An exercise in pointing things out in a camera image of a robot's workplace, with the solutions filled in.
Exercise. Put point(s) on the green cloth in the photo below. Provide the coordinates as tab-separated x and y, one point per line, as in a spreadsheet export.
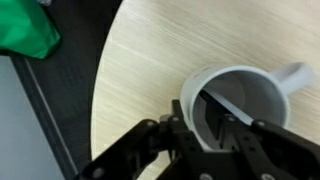
23	26

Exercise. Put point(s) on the white cloth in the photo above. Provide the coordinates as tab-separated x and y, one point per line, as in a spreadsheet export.
44	2

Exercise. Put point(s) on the white ceramic mug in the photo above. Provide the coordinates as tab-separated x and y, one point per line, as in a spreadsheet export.
260	86

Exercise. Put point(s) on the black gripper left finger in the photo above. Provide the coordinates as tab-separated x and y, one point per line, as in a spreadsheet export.
146	150

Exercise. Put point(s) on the white board panel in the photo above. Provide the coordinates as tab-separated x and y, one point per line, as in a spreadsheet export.
20	126

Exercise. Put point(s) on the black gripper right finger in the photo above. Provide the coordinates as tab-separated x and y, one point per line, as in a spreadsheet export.
266	146

